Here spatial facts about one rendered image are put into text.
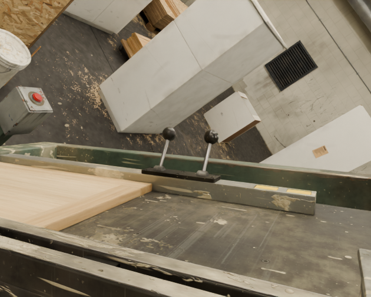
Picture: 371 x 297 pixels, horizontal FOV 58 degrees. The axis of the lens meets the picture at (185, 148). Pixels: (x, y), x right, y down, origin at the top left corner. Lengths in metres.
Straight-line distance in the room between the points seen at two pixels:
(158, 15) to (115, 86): 2.91
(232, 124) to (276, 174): 4.68
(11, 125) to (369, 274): 1.34
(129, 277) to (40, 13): 2.71
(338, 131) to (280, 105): 4.73
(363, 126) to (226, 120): 2.35
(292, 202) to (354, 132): 3.44
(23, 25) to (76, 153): 1.82
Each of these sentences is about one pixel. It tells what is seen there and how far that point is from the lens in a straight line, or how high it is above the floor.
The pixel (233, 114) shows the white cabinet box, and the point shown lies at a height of 0.47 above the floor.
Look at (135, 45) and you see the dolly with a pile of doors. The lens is 4.67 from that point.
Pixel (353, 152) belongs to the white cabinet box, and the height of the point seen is 1.71.
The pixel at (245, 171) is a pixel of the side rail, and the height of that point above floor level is 1.50.
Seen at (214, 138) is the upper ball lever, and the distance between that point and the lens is 0.84.
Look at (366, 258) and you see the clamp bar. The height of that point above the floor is 1.76.
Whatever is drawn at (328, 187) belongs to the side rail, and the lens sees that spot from 0.99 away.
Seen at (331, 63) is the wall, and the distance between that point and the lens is 8.77.
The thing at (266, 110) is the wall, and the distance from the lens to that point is 8.84.
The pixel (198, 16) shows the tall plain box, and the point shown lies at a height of 1.30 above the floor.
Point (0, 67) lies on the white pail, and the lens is 2.53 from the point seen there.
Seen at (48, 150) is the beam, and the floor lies 0.90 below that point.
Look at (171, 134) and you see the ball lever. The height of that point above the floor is 1.44.
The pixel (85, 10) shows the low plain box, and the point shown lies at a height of 0.17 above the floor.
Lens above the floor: 1.80
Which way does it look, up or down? 24 degrees down
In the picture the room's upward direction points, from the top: 56 degrees clockwise
